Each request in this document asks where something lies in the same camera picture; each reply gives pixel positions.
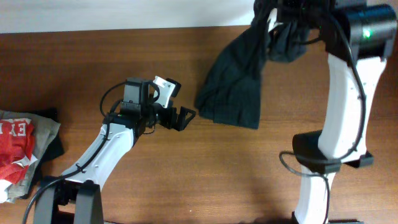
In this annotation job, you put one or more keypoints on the grey folded t-shirt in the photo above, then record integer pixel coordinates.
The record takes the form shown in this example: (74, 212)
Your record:
(45, 131)

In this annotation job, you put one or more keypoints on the dark green t-shirt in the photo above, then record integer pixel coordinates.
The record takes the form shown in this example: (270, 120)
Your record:
(231, 93)

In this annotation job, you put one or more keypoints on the red white printed t-shirt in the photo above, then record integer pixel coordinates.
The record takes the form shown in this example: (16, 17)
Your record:
(17, 145)

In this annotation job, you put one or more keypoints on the black folded garment in pile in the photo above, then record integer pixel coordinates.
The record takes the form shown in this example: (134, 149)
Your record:
(53, 151)

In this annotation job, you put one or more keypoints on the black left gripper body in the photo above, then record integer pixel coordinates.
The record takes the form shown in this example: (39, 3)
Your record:
(173, 117)

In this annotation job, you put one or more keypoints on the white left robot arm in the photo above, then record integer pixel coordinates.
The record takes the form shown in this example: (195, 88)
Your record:
(75, 195)

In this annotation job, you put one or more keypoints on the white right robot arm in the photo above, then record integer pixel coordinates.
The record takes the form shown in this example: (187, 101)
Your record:
(359, 39)

